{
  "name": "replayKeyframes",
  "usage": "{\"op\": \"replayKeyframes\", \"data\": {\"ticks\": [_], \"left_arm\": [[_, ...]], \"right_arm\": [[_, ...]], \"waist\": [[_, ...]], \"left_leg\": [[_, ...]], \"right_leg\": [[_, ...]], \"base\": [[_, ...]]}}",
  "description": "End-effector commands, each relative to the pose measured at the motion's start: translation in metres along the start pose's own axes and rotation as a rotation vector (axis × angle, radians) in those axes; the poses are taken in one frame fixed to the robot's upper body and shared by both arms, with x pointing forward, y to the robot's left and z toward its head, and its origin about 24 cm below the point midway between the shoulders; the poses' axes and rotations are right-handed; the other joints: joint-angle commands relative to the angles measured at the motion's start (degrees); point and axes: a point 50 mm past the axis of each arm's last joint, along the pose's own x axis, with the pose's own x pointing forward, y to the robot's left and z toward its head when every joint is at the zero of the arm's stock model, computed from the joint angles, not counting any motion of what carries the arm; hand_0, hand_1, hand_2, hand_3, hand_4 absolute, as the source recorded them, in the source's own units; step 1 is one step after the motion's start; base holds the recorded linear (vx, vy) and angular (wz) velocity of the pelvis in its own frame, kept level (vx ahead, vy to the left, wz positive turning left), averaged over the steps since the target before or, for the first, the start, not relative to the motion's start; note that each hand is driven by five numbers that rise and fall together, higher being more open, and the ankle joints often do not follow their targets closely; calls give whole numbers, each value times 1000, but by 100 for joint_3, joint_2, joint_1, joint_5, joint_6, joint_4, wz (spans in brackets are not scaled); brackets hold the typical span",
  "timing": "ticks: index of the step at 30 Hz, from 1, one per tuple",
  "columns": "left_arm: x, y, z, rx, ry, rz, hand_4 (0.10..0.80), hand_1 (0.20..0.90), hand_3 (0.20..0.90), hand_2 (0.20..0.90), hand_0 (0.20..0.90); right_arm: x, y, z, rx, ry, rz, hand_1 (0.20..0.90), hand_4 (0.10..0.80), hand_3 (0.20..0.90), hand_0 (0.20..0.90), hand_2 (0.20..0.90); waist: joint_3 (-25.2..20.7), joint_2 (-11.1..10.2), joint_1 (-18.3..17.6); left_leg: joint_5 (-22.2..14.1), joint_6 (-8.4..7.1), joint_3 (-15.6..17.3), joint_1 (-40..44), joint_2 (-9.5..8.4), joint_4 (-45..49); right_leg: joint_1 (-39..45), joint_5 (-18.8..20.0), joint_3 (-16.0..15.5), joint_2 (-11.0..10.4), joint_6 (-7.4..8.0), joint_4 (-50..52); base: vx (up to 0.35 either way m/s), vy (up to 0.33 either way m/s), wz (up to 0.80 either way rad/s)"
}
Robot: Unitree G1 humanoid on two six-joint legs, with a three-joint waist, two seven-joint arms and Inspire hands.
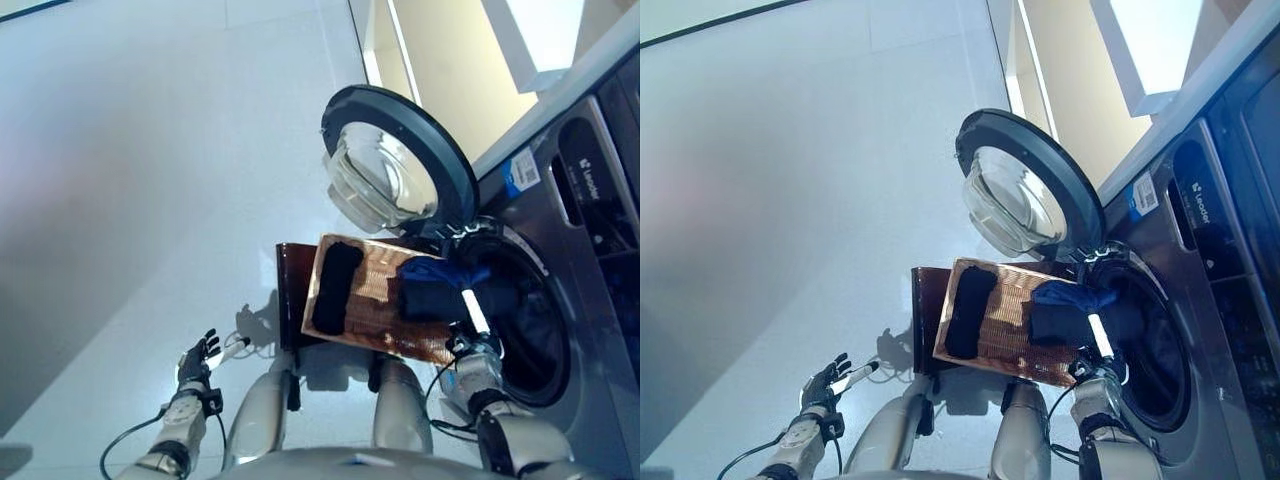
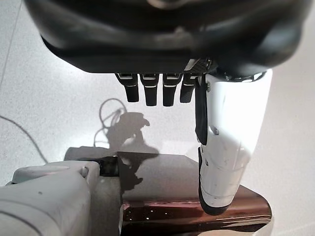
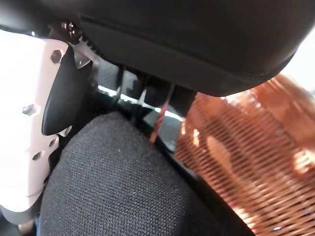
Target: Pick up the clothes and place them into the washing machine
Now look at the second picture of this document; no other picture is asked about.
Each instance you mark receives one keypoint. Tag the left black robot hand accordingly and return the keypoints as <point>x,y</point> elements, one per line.
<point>160,37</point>

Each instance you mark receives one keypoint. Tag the glossy brown stool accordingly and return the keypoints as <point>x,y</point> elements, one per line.
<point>172,177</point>

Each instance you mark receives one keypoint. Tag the left silver robot leg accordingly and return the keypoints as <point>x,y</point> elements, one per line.
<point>49,196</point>

